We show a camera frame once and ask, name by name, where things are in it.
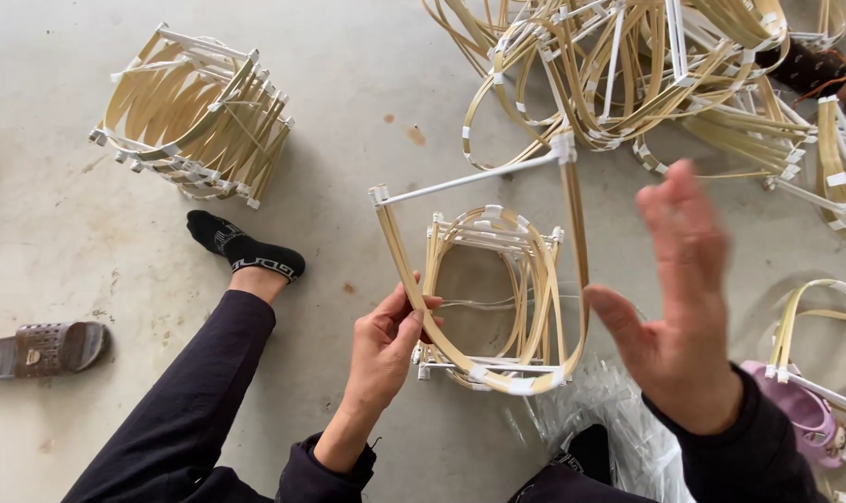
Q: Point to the person's left hand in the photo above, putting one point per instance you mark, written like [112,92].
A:
[381,356]

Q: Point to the person's right hand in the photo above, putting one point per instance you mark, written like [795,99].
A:
[681,349]

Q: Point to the single bamboo hoop white stick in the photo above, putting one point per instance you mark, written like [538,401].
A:
[464,180]

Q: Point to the bundle of clear plastic strips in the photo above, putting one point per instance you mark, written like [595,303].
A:
[625,426]

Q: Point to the heap of loose bamboo frames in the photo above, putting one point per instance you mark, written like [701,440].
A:
[625,77]
[789,328]

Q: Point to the pink plastic slipper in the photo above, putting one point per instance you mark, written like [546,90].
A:
[803,412]

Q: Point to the person's black right sock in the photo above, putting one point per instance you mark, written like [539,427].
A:
[589,454]

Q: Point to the person's black sock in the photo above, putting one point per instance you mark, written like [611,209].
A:
[589,454]
[245,250]

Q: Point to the stack of bamboo frames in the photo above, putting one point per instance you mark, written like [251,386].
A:
[496,237]
[192,112]

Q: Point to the person's black left sock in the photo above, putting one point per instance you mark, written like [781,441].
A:
[245,250]

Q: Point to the person's right leg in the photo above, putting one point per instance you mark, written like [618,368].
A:
[569,489]

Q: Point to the person's left leg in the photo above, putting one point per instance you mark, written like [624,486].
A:
[185,412]

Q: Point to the brown plastic slipper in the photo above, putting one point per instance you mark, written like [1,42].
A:
[42,349]

